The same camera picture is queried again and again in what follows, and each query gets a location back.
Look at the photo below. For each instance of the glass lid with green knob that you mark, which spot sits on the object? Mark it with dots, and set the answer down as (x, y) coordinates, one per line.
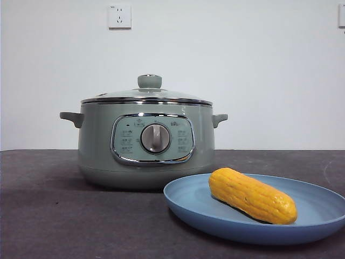
(149, 81)

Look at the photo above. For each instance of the yellow corn cob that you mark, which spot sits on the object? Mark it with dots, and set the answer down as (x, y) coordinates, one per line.
(248, 194)

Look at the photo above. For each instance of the white wall plate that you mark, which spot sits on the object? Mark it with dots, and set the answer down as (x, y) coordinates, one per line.
(342, 16)

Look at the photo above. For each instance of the blue round plate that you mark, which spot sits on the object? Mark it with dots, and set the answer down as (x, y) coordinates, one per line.
(188, 199)

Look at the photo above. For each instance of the white wall power socket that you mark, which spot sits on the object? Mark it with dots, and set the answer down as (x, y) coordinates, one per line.
(120, 17)

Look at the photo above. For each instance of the pale green electric steamer pot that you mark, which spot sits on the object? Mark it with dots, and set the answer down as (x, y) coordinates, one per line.
(97, 145)

